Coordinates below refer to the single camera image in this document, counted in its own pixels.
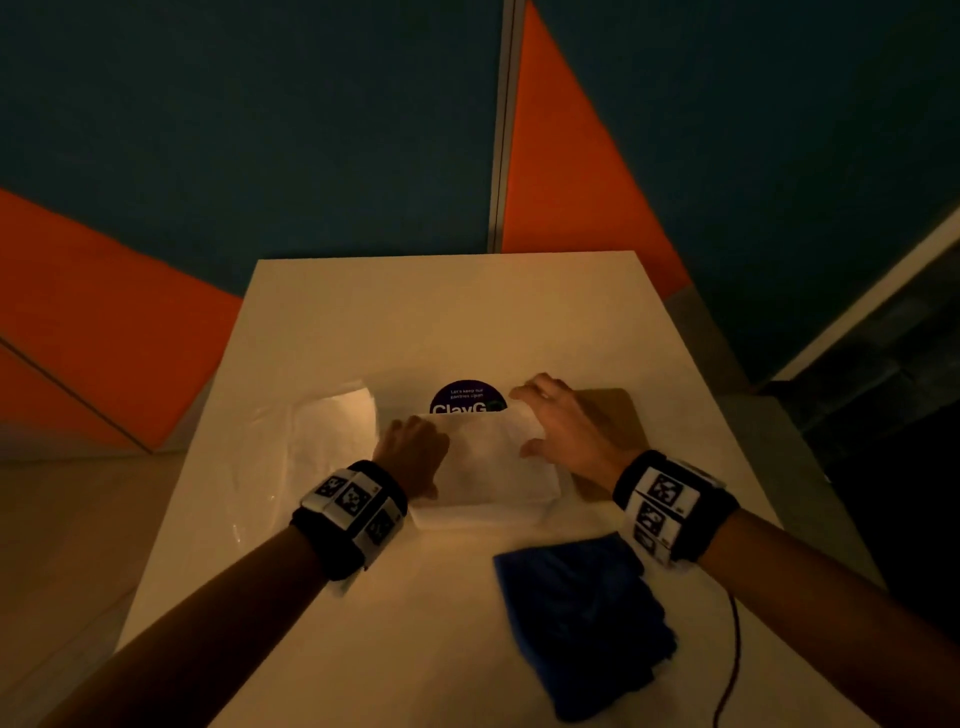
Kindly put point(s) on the person's right hand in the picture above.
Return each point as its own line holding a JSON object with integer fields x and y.
{"x": 585, "y": 442}

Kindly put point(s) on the person's left hand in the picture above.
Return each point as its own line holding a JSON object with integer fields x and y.
{"x": 412, "y": 457}

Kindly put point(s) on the brown wooden lid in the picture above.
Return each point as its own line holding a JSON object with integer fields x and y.
{"x": 622, "y": 412}

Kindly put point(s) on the white tissues stack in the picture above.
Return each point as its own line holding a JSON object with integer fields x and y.
{"x": 495, "y": 469}

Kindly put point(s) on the clear plastic tissue wrapper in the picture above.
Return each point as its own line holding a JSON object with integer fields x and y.
{"x": 322, "y": 442}

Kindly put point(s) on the white plastic box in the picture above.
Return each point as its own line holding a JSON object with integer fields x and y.
{"x": 487, "y": 519}

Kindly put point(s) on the blue cleaning cloth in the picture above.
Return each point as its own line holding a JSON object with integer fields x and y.
{"x": 585, "y": 622}

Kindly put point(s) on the person's right forearm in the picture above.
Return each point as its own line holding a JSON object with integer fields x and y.
{"x": 847, "y": 622}

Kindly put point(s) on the person's left forearm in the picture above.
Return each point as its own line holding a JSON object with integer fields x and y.
{"x": 195, "y": 645}

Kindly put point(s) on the round dark sticker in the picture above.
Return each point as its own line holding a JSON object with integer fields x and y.
{"x": 465, "y": 397}

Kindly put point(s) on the black right wristband with markers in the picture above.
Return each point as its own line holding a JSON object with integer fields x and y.
{"x": 675, "y": 510}

